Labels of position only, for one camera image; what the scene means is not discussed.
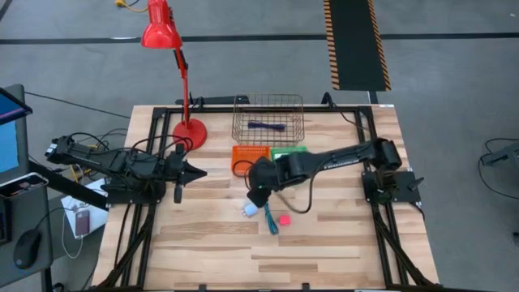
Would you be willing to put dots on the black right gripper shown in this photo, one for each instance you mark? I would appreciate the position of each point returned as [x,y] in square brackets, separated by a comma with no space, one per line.
[263,174]

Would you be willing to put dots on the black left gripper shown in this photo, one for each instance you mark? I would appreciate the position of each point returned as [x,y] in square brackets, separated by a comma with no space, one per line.
[178,174]

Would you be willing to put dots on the pale blue wall charger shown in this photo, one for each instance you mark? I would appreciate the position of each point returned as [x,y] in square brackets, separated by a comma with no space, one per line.
[251,210]

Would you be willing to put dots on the pink charger cube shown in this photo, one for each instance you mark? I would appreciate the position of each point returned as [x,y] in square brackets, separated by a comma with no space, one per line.
[285,220]

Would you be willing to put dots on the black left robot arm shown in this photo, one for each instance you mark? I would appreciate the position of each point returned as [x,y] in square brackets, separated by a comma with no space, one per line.
[121,164]

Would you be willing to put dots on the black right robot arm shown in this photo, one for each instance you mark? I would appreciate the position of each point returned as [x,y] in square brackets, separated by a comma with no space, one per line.
[332,156]

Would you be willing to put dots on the orange plastic basket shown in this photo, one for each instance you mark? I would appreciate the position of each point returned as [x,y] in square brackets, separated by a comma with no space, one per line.
[249,156]

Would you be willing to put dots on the green plastic basket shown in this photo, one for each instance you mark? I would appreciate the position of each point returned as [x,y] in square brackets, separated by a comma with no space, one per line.
[284,152]

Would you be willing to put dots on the red desk lamp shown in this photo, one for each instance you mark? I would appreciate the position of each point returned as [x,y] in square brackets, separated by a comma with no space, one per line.
[190,131]

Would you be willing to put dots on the white paper sheet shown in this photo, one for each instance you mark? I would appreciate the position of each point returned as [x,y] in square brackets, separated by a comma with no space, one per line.
[95,219]

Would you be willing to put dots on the dark red phone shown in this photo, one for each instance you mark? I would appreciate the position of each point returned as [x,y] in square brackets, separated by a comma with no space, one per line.
[82,223]

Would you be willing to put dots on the black yellow striped floor mat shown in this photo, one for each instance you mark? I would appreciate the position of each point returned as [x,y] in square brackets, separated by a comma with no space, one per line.
[357,44]

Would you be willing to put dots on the grey side desk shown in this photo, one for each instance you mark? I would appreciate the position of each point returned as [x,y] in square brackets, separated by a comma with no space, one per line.
[24,211]

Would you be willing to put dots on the black computer mouse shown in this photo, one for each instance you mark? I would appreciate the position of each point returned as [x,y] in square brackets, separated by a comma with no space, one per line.
[26,249]

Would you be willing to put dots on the computer monitor blue screen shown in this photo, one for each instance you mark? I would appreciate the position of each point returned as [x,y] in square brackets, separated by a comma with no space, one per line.
[8,146]

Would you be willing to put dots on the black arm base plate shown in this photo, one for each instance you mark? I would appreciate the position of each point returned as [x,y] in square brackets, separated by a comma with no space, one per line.
[399,186]
[134,196]

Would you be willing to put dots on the black aluminium table frame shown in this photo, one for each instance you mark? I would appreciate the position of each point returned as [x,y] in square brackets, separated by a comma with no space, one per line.
[263,110]

